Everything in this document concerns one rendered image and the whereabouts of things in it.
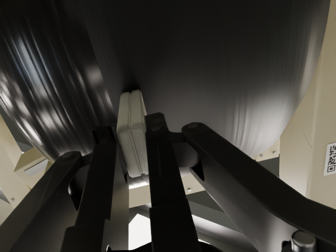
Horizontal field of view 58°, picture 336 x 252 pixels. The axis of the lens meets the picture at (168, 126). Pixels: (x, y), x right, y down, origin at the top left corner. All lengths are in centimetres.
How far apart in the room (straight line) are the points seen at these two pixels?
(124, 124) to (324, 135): 46
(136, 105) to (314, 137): 43
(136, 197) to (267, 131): 66
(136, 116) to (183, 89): 7
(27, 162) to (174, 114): 84
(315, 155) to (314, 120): 8
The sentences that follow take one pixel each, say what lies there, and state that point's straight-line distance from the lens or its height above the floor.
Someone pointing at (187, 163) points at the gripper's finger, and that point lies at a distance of 15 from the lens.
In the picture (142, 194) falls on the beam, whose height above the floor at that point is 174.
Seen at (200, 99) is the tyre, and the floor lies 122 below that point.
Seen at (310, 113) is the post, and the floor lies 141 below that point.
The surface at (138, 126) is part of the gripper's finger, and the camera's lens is 16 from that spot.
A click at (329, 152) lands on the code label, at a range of 62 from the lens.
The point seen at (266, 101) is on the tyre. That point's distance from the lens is 26.
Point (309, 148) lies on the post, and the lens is 60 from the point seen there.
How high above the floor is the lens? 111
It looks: 32 degrees up
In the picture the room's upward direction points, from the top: 168 degrees clockwise
